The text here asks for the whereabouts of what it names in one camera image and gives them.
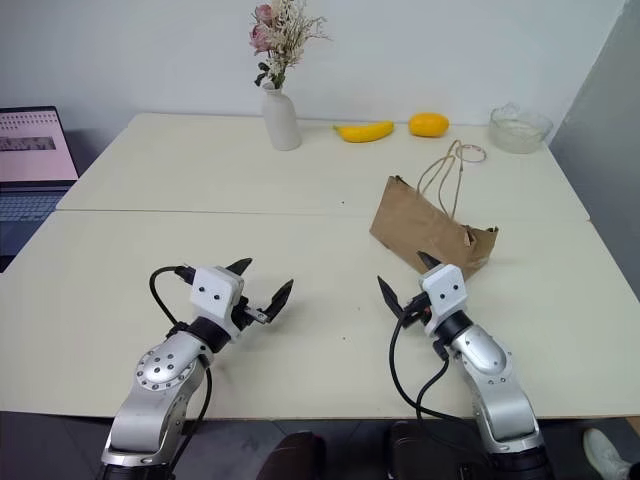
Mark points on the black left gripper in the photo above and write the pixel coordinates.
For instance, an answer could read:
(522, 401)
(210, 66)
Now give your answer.
(245, 316)

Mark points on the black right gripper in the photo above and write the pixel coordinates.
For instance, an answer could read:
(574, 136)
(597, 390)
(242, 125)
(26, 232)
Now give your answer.
(416, 311)

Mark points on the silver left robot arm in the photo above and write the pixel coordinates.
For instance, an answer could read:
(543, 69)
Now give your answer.
(150, 390)

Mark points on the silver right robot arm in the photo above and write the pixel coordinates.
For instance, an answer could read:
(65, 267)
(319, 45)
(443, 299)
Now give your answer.
(495, 380)

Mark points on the yellow banana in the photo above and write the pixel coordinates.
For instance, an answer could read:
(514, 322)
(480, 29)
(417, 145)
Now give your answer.
(365, 132)

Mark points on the yellow mango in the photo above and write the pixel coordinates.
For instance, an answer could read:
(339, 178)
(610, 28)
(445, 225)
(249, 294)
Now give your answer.
(428, 124)

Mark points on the white ceramic vase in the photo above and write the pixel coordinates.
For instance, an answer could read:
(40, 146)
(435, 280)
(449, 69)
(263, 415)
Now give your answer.
(281, 122)

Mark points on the dark rounded shape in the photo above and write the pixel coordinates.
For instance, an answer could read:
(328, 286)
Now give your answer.
(295, 457)

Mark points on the clear glass bowl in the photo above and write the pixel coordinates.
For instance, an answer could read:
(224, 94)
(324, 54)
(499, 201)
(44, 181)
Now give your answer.
(520, 131)

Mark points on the dried flower bouquet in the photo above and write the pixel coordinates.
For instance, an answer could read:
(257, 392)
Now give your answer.
(285, 40)

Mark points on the white shoe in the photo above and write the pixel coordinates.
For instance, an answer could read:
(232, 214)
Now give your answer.
(605, 455)

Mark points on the open laptop computer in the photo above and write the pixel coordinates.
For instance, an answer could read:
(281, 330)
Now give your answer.
(30, 150)

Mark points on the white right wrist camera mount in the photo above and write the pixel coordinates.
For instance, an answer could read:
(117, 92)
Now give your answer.
(445, 290)

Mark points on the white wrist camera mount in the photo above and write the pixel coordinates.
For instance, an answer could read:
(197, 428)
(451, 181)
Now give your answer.
(445, 290)
(212, 292)

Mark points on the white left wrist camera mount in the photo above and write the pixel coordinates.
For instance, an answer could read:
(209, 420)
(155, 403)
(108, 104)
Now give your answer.
(212, 292)

